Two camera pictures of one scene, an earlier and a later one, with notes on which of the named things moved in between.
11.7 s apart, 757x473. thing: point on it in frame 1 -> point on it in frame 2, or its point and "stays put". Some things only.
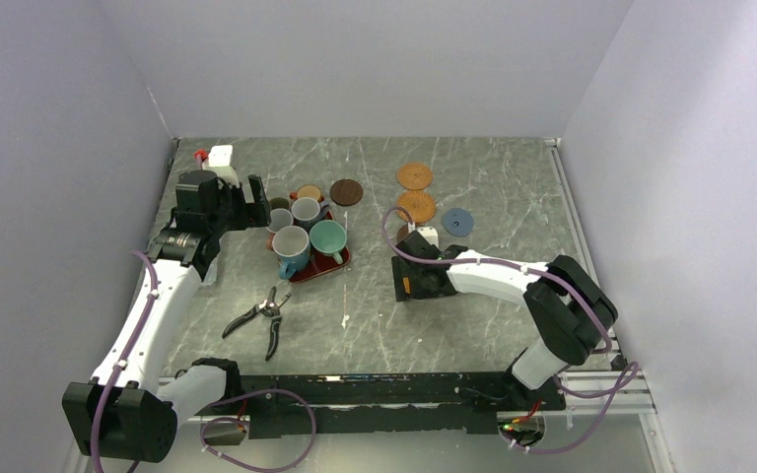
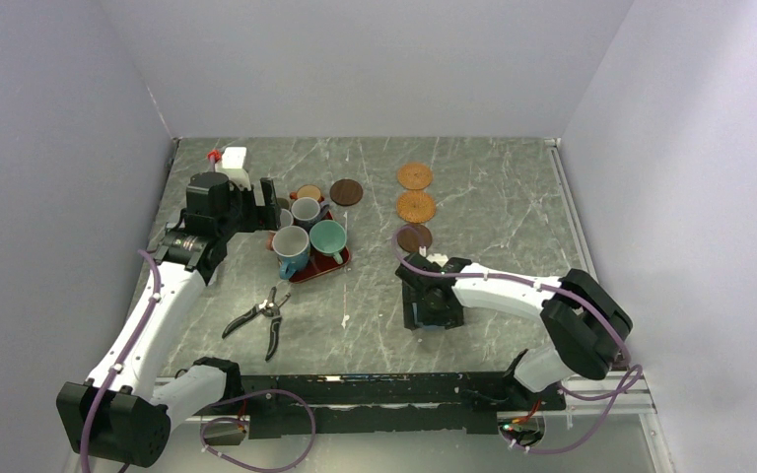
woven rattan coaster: x=419 y=205 stays put
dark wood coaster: x=346 y=192 stays put
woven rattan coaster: x=414 y=175 stays put
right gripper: x=400 y=269 -> x=449 y=317
